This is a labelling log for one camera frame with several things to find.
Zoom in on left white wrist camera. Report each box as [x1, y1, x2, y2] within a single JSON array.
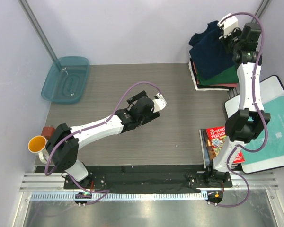
[[152, 93, 167, 113]]

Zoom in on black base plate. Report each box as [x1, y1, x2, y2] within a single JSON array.
[[35, 165, 233, 190]]

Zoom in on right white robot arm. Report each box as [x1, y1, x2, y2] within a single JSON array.
[[201, 21, 271, 187]]

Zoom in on white orange mug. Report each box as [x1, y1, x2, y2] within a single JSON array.
[[27, 135, 49, 164]]

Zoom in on white folded t shirt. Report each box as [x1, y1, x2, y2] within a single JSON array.
[[188, 62, 231, 91]]

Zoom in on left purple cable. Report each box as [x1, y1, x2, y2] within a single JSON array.
[[44, 81, 162, 205]]

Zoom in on pink folded t shirt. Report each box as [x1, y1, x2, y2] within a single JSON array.
[[196, 80, 237, 89]]

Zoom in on white board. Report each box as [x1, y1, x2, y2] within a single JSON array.
[[224, 75, 284, 175]]

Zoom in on green folded t shirt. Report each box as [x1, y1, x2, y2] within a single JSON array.
[[197, 66, 239, 86]]

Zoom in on teal plastic bin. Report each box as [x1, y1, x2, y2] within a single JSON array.
[[41, 56, 90, 104]]

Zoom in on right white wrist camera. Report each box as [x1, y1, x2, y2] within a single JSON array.
[[217, 13, 239, 40]]

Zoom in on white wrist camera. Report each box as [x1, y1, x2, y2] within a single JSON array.
[[217, 13, 239, 40], [152, 93, 167, 113]]

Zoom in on navy blue t shirt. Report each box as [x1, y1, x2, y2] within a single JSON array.
[[188, 20, 235, 80]]

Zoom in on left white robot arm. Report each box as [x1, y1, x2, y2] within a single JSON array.
[[45, 91, 167, 189]]

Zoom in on red treehouse book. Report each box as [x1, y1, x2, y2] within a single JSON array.
[[204, 126, 246, 165]]

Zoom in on red brown block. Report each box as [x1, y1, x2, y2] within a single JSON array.
[[41, 126, 55, 140]]

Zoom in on aluminium rail frame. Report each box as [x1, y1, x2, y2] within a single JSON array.
[[12, 167, 284, 227]]

